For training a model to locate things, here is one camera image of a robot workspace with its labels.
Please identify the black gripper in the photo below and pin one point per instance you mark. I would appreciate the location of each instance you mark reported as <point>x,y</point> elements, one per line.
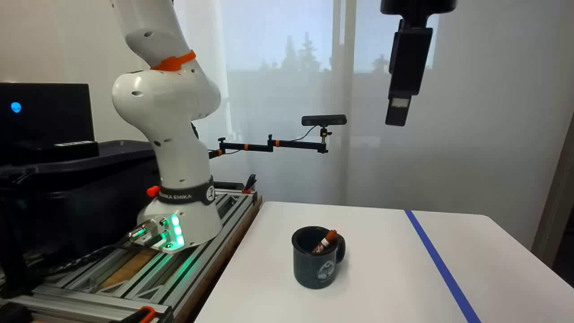
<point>411,44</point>

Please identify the brown marker pen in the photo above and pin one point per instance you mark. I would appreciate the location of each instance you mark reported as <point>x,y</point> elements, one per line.
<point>325,241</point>

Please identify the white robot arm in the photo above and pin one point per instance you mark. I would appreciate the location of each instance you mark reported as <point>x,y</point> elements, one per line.
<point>173,92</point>

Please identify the blue tape strip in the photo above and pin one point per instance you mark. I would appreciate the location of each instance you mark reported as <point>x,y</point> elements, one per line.
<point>463,304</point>

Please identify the dark blue cup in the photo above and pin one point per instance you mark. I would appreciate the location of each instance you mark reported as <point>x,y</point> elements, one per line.
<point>316,272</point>

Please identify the black computer monitor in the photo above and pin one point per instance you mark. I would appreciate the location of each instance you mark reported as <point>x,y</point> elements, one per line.
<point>45,112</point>

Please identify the black cabinet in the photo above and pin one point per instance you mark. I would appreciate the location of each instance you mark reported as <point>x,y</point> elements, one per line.
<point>65,211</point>

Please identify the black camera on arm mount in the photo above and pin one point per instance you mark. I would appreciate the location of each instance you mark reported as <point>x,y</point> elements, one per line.
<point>313,121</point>

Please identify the aluminium extrusion base frame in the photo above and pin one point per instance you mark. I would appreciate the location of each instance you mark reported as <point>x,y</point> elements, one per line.
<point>131,277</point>

